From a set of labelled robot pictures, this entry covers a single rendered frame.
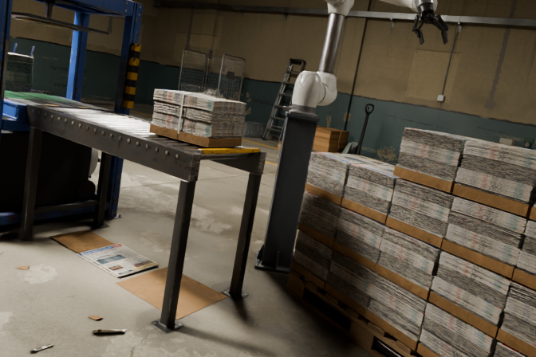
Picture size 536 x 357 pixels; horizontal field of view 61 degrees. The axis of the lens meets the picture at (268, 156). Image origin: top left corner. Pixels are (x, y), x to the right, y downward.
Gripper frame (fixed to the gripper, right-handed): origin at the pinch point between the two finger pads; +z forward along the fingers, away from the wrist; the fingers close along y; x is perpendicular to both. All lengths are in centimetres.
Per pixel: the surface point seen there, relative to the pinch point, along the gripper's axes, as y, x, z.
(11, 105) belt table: -227, 75, -7
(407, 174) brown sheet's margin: -36, -9, 72
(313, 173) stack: -62, 44, 55
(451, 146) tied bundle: -25, -30, 67
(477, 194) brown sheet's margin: -23, -35, 88
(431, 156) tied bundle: -29, -21, 68
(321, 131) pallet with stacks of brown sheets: 134, 583, -166
